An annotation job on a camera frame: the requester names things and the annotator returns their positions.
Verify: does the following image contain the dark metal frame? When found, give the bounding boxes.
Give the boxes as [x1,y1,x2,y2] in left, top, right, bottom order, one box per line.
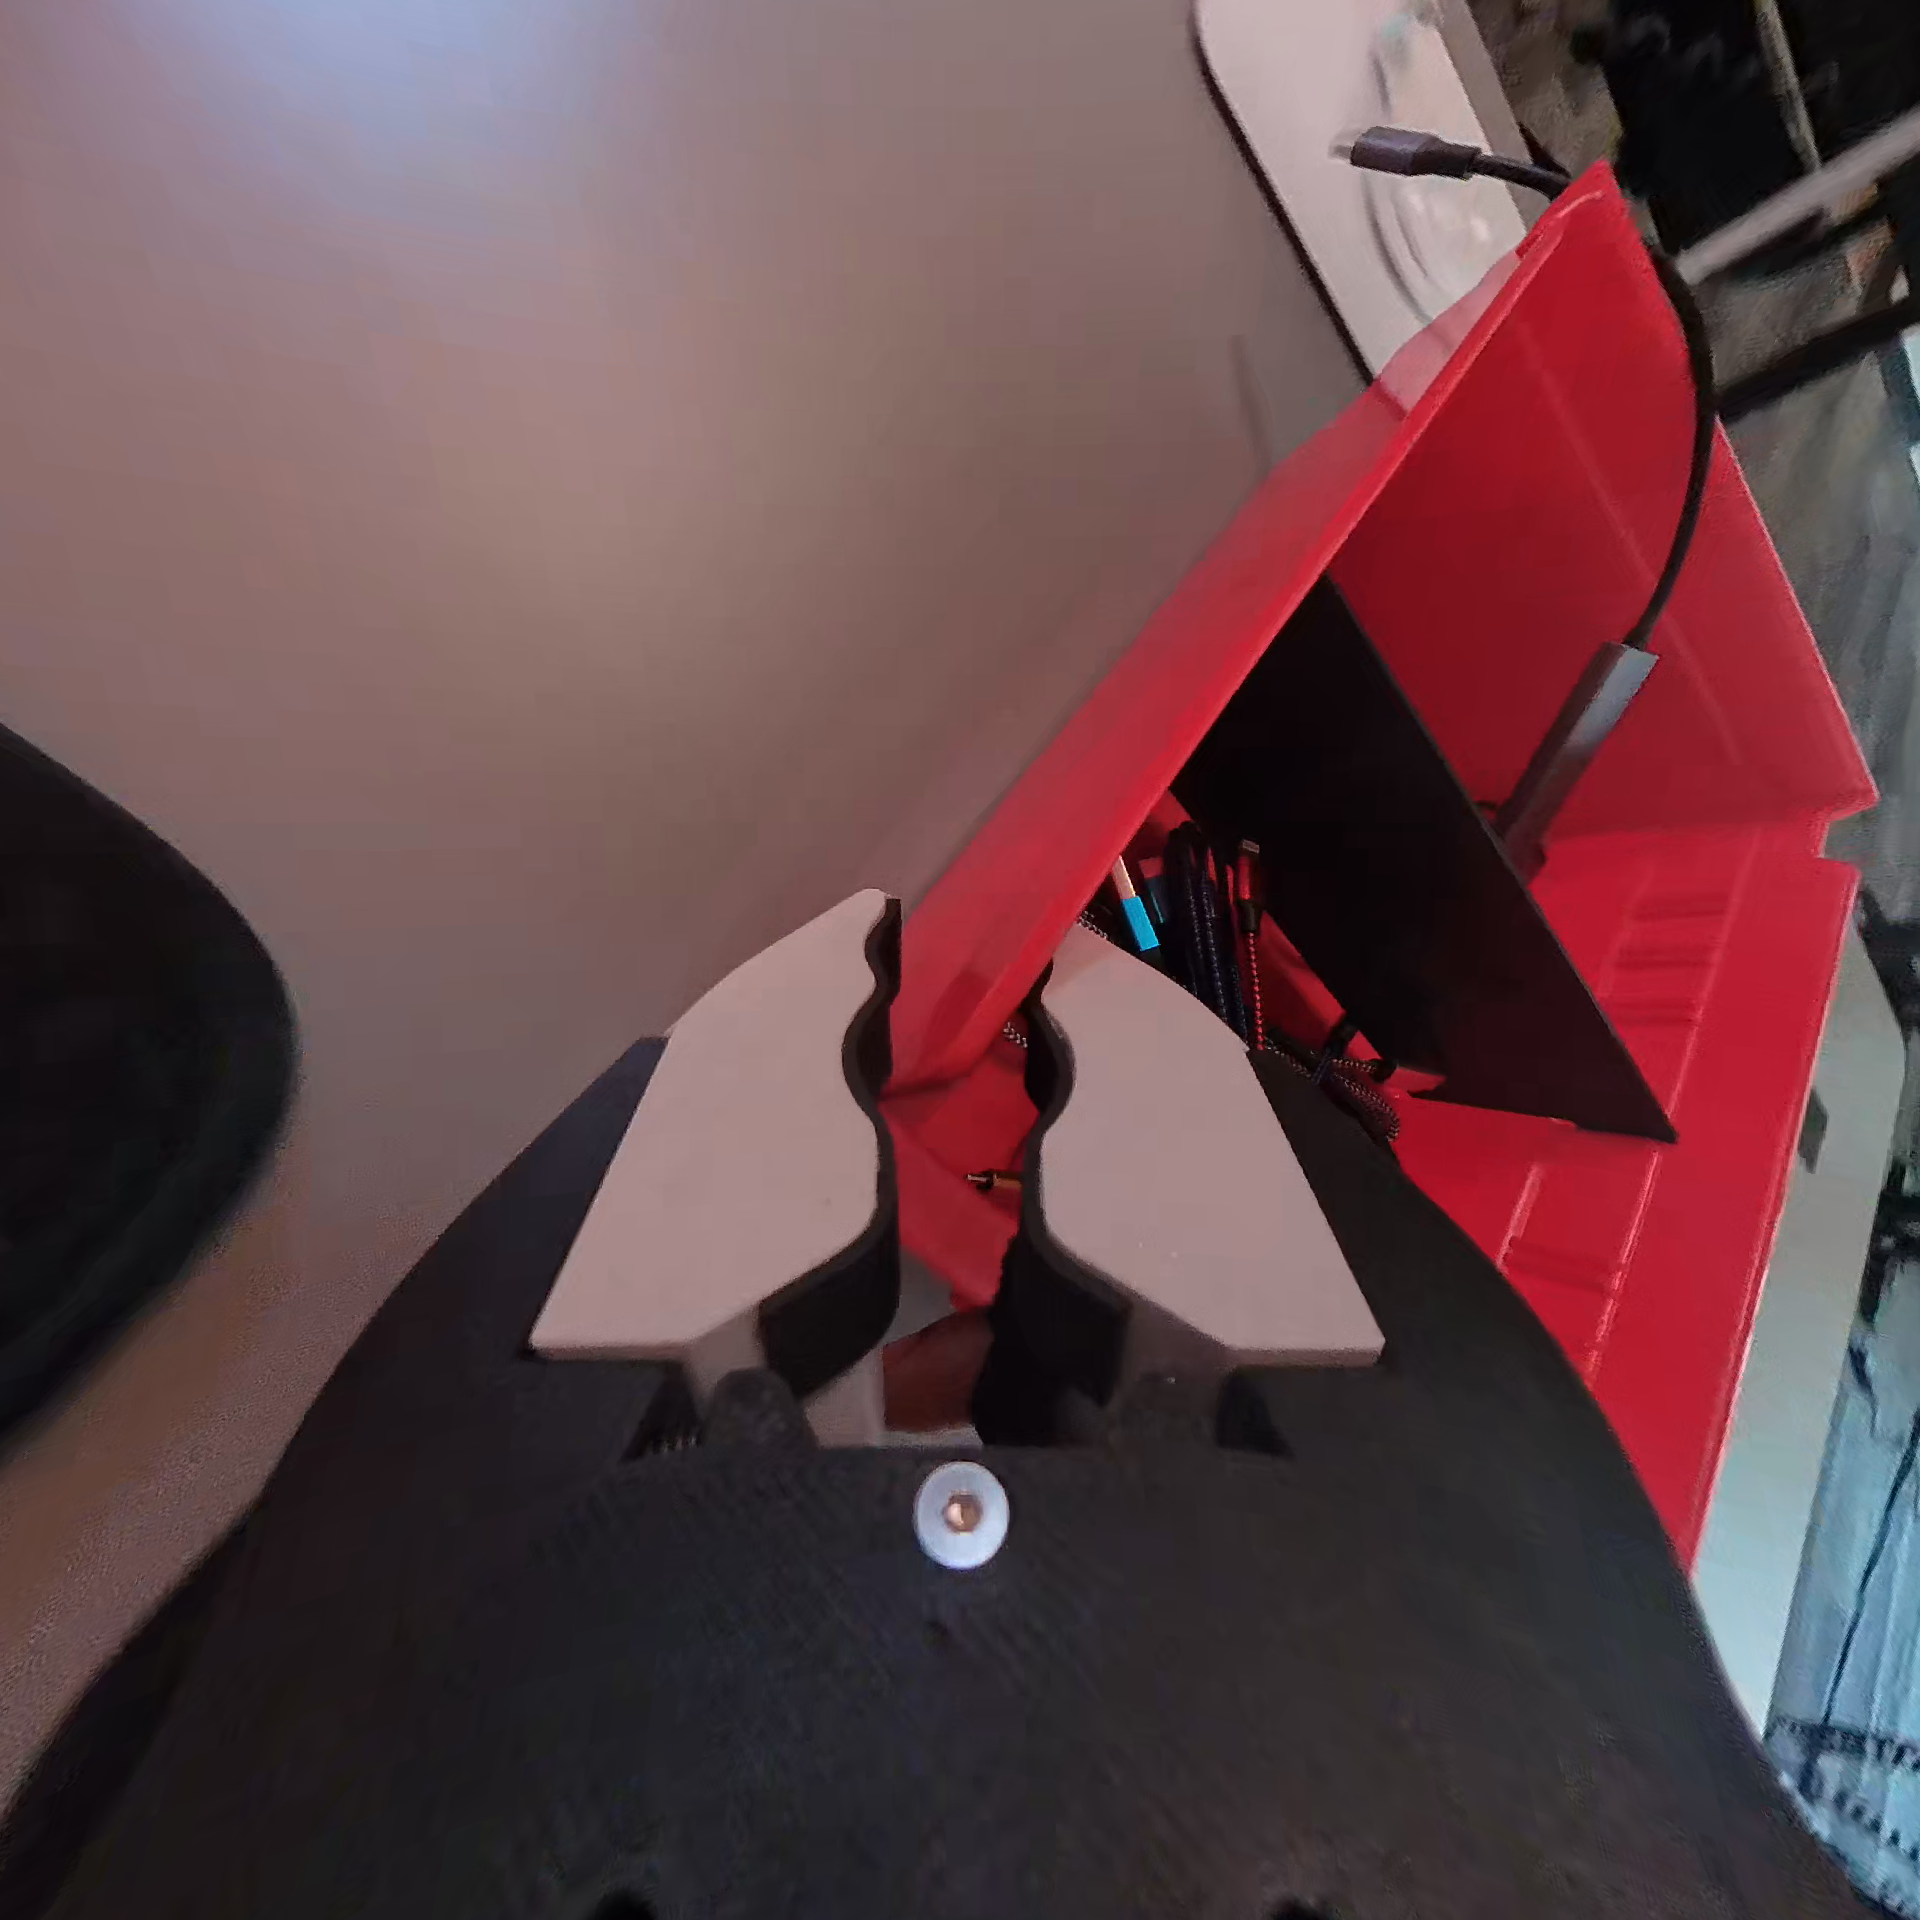
[1656,101,1920,420]

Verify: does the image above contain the dark blue braided cable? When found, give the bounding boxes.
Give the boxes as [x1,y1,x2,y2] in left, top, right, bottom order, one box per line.
[1162,819,1260,1039]

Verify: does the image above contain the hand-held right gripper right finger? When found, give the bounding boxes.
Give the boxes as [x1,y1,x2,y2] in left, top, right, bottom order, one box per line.
[970,931,1390,1444]

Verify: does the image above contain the red plastic bin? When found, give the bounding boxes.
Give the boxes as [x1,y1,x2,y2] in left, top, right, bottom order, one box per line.
[877,155,1880,1577]

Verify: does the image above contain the black divider plate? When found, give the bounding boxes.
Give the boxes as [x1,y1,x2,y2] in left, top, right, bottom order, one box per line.
[1169,576,1679,1147]

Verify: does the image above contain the grey usb hub with cable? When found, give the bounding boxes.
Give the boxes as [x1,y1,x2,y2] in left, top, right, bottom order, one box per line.
[1329,123,1725,877]

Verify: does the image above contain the white mat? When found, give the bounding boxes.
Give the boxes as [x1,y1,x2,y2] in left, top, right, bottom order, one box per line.
[1190,0,1548,386]

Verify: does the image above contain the black rounded object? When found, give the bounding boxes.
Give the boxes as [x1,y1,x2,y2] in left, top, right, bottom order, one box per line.
[0,721,301,1444]

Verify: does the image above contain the black and white braided cable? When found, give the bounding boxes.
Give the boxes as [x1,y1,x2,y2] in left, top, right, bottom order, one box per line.
[1262,1022,1416,1149]

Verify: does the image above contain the red braided cable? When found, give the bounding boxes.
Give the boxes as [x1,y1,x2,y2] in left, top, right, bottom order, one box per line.
[1231,839,1272,1050]

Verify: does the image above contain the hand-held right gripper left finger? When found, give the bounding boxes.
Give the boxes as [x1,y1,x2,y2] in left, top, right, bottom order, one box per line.
[530,890,905,1444]

